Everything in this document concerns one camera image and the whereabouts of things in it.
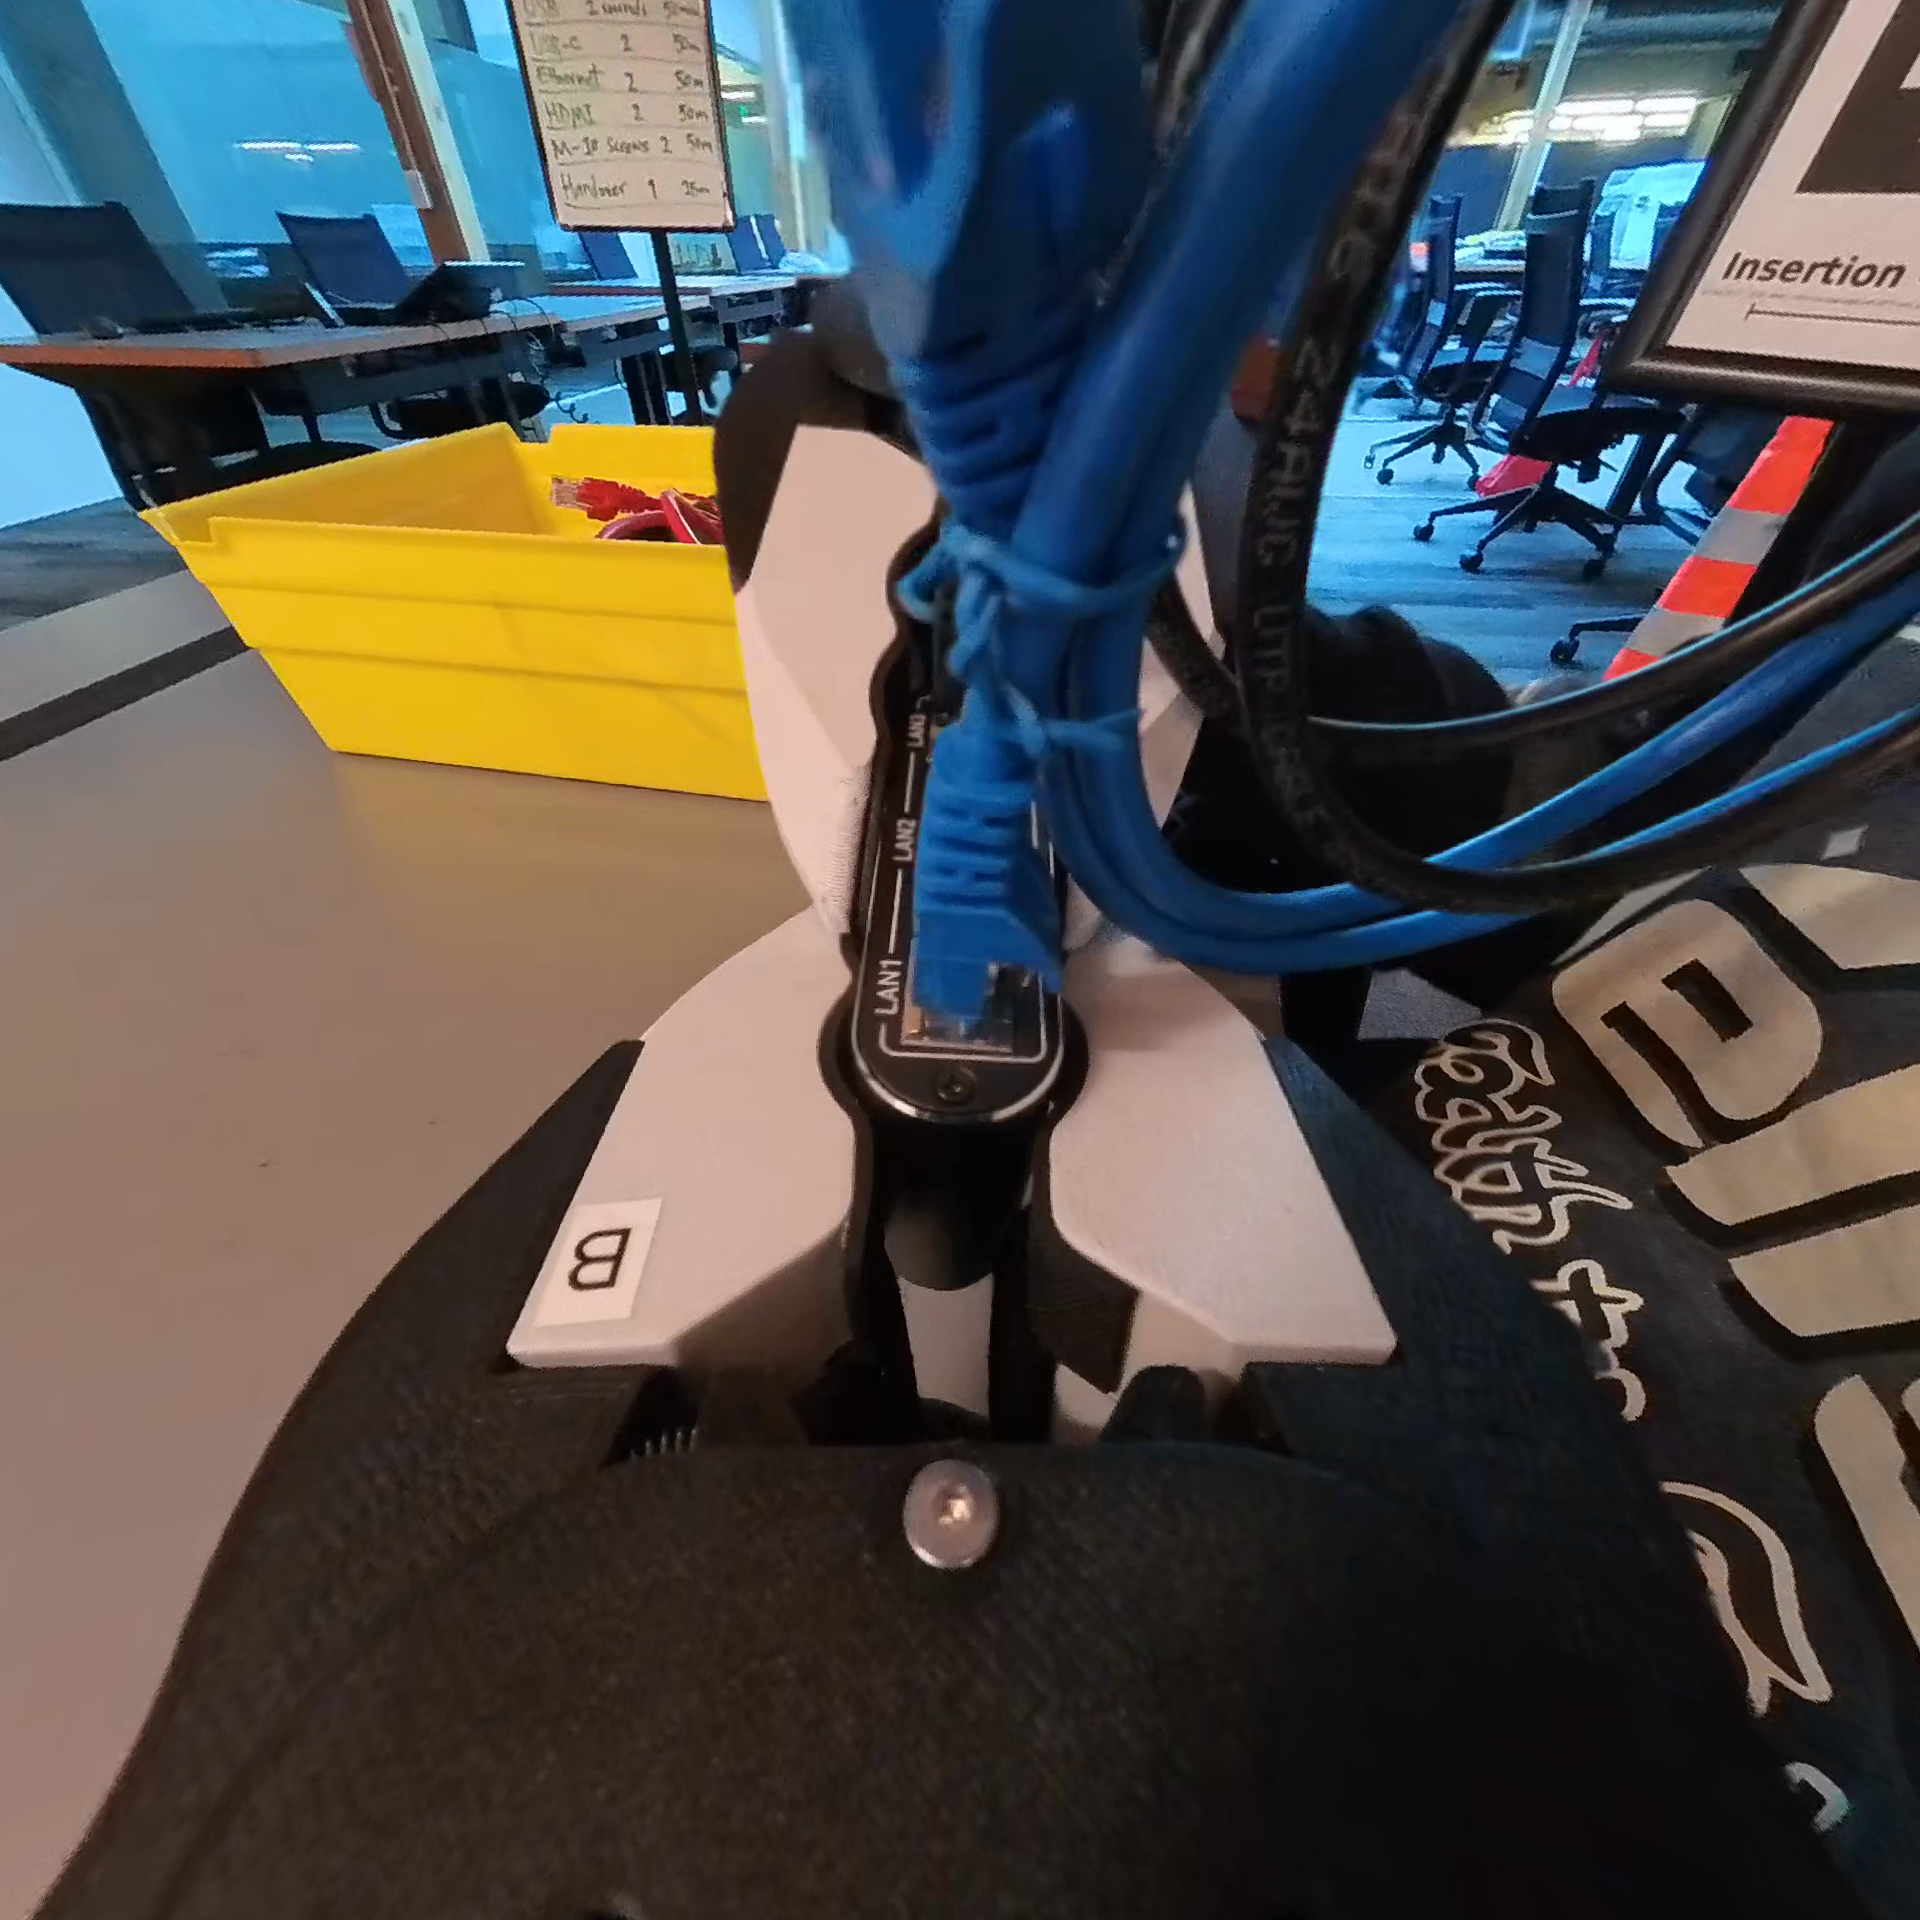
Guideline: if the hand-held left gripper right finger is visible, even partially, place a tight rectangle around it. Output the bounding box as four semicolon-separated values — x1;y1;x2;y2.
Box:
990;920;1408;1426

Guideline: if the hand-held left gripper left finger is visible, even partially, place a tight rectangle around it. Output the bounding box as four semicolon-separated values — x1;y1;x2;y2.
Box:
506;931;921;1416

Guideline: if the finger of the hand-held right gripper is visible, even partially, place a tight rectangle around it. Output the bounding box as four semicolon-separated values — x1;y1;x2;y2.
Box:
1130;488;1224;752
730;427;943;917

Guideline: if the black ethernet cable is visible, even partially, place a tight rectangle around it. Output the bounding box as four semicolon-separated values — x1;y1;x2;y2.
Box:
1148;0;1920;922

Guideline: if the black multi-port network device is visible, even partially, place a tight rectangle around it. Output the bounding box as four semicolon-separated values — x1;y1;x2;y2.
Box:
822;660;1079;1297

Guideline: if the blue ethernet cable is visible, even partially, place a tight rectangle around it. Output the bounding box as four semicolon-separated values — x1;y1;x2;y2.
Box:
778;0;1920;1010

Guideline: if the grey office desk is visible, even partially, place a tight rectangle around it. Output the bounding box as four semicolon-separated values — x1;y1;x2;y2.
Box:
532;269;804;430

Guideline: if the whiteboard sign on stand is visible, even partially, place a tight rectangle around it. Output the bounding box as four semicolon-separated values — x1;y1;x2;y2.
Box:
502;0;745;430

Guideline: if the yellow plastic bin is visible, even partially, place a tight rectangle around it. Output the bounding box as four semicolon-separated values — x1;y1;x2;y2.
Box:
141;424;770;800

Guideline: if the black office chair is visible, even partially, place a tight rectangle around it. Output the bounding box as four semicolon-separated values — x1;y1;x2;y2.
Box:
277;210;413;320
0;201;204;338
1358;193;1494;485
1416;180;1689;578

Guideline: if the person's dark printed shirt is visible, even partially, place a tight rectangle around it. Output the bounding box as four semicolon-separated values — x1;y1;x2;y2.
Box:
1350;856;1920;1920

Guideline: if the wooden office desk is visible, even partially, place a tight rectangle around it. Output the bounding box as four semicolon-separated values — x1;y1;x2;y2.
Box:
0;292;662;513

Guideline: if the orange traffic cone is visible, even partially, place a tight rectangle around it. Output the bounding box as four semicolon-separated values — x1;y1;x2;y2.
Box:
1605;417;1840;684

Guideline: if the black framed sign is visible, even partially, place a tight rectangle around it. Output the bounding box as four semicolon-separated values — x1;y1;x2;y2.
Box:
1602;0;1920;414

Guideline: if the red cable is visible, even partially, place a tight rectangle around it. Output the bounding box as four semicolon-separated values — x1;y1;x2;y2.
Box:
546;472;728;550

